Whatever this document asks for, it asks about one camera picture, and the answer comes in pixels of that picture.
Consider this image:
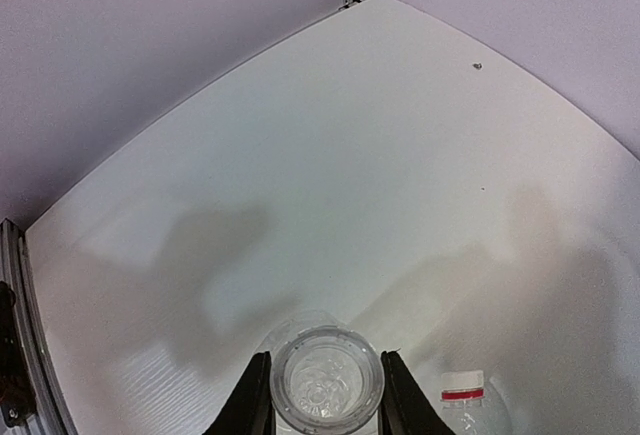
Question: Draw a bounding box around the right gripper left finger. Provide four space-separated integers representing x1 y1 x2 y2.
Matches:
204 351 271 435

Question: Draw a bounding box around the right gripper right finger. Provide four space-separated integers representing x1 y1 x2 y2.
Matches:
380 351 454 435

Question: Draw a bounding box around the red label water bottle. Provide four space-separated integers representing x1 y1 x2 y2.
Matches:
440 375 513 435

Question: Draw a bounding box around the white bottle cap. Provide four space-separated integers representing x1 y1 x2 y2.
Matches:
441 370 484 392

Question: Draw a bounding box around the clear bottle green cap ring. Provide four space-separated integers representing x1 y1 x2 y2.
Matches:
259 308 386 434

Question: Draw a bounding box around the aluminium front rail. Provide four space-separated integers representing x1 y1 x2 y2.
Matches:
1 219 77 434

